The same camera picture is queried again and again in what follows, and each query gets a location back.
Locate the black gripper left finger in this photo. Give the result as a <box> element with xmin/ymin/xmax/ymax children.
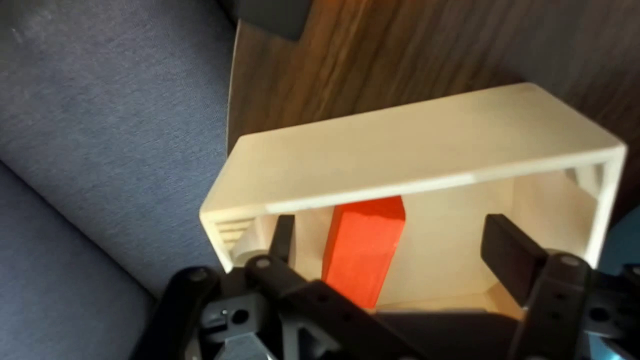
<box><xmin>241</xmin><ymin>212</ymin><xmax>415</xmax><ymax>360</ymax></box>

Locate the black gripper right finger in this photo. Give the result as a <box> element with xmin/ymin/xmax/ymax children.
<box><xmin>480</xmin><ymin>212</ymin><xmax>595</xmax><ymax>360</ymax></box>

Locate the orange block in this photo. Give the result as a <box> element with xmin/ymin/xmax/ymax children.
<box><xmin>320</xmin><ymin>194</ymin><xmax>408</xmax><ymax>315</ymax></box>

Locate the cream open wooden box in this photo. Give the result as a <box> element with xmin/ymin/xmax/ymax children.
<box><xmin>197</xmin><ymin>80</ymin><xmax>629</xmax><ymax>319</ymax></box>

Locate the blue grey sofa bench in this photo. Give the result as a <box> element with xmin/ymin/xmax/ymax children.
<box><xmin>0</xmin><ymin>0</ymin><xmax>238</xmax><ymax>360</ymax></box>

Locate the round dark wooden table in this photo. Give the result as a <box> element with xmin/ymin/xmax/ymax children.
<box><xmin>226</xmin><ymin>0</ymin><xmax>640</xmax><ymax>222</ymax></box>

